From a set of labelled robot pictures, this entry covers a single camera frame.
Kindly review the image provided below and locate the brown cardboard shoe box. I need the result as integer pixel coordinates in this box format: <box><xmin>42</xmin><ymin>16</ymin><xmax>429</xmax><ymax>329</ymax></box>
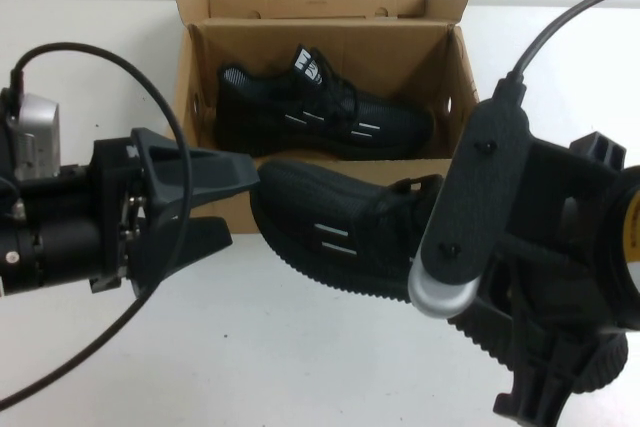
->
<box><xmin>173</xmin><ymin>0</ymin><xmax>482</xmax><ymax>237</ymax></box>

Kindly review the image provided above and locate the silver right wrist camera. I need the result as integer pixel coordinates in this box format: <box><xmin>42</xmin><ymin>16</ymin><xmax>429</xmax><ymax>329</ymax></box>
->
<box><xmin>406</xmin><ymin>254</ymin><xmax>485</xmax><ymax>322</ymax></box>

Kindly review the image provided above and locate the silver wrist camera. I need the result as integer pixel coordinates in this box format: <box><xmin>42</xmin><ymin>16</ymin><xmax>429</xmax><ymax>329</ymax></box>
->
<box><xmin>406</xmin><ymin>254</ymin><xmax>485</xmax><ymax>322</ymax></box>
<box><xmin>3</xmin><ymin>90</ymin><xmax>63</xmax><ymax>182</ymax></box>

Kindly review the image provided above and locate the black camera cable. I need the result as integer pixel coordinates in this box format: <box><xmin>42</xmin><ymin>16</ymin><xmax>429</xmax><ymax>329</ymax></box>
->
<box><xmin>492</xmin><ymin>0</ymin><xmax>640</xmax><ymax>104</ymax></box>
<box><xmin>0</xmin><ymin>43</ymin><xmax>195</xmax><ymax>401</ymax></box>

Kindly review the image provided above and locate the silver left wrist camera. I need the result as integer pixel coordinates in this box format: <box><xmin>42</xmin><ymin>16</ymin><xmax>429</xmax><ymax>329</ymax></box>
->
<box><xmin>3</xmin><ymin>90</ymin><xmax>63</xmax><ymax>182</ymax></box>

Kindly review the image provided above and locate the black right camera cable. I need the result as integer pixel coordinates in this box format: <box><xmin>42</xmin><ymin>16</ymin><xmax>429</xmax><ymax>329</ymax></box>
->
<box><xmin>492</xmin><ymin>0</ymin><xmax>640</xmax><ymax>104</ymax></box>

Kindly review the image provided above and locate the black knit sneaker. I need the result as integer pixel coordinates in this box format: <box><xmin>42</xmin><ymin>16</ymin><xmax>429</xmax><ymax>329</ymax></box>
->
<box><xmin>248</xmin><ymin>158</ymin><xmax>630</xmax><ymax>397</ymax></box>
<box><xmin>213</xmin><ymin>43</ymin><xmax>435</xmax><ymax>159</ymax></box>

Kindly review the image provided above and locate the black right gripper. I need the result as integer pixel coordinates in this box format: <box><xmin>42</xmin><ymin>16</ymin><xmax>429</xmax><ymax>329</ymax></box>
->
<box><xmin>477</xmin><ymin>130</ymin><xmax>628</xmax><ymax>427</ymax></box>

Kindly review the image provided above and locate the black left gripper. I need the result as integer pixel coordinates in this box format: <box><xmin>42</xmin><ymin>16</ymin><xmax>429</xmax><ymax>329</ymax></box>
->
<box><xmin>88</xmin><ymin>127</ymin><xmax>262</xmax><ymax>299</ymax></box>

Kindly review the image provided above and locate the black left camera cable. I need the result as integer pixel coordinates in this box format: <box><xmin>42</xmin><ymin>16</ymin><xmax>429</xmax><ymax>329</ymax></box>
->
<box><xmin>0</xmin><ymin>43</ymin><xmax>195</xmax><ymax>401</ymax></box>

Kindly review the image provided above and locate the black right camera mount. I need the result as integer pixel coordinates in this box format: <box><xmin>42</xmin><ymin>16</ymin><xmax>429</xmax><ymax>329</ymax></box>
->
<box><xmin>418</xmin><ymin>96</ymin><xmax>532</xmax><ymax>289</ymax></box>

